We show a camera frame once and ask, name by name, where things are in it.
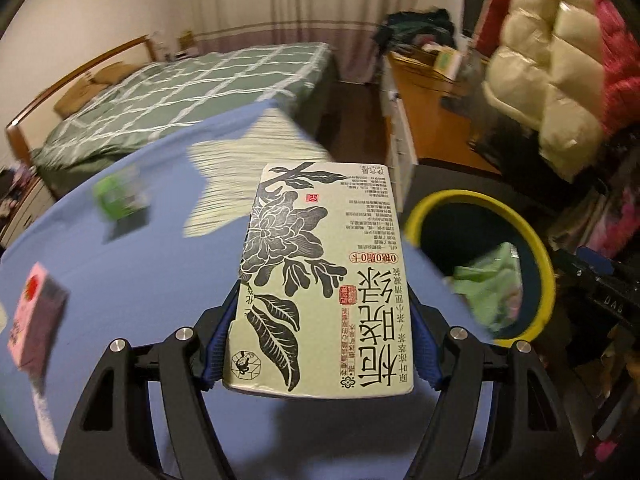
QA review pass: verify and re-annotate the striped curtain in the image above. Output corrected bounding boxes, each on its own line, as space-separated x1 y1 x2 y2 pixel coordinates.
191 0 427 85

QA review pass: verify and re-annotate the pink carton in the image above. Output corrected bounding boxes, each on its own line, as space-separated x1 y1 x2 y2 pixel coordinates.
6 261 70 370

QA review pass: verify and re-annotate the heap of dark clothes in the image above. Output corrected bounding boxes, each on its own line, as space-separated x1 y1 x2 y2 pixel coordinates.
374 6 457 54

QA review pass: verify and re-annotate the white nightstand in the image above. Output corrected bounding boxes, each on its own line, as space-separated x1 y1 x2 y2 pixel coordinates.
0 166 57 251

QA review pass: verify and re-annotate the wooden desk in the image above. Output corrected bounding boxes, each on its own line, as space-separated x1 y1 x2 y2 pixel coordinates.
381 51 502 177

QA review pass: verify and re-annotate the wooden bed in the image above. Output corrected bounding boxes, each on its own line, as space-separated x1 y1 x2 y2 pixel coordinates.
4 34 340 196

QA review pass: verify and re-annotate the small green box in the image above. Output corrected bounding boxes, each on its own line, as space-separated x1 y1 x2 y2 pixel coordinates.
93 164 151 222

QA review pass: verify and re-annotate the cream flower-print tea box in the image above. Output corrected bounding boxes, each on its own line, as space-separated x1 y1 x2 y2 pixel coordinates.
222 161 417 402

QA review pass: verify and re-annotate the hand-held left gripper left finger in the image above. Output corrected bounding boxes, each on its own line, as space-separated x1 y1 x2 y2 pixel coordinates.
52 290 241 480

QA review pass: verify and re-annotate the green checked duvet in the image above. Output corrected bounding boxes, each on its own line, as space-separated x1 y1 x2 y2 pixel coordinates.
29 41 335 172

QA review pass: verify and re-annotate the green framed card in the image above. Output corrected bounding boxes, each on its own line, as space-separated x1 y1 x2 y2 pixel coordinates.
432 49 462 80

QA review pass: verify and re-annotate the yellow-rimmed bin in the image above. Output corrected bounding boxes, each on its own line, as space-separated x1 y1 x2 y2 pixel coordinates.
403 189 557 347

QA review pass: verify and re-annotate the green plastic bag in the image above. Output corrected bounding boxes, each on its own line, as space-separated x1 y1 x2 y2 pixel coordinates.
451 241 527 335

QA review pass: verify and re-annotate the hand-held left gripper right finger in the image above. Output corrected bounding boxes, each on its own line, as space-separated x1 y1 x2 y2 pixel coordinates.
407 285 583 480

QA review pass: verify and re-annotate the brown pillow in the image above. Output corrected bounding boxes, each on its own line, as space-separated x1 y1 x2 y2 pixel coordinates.
94 61 135 87
53 81 102 117

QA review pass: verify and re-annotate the pink quilted garment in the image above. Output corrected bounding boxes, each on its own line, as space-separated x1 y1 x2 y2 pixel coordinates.
574 0 640 137

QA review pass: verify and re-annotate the blue printed tablecloth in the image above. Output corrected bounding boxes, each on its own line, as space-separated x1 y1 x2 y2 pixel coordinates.
0 104 501 480

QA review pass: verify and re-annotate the cream puffer jacket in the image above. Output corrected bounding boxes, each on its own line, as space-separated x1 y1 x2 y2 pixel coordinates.
481 0 615 182

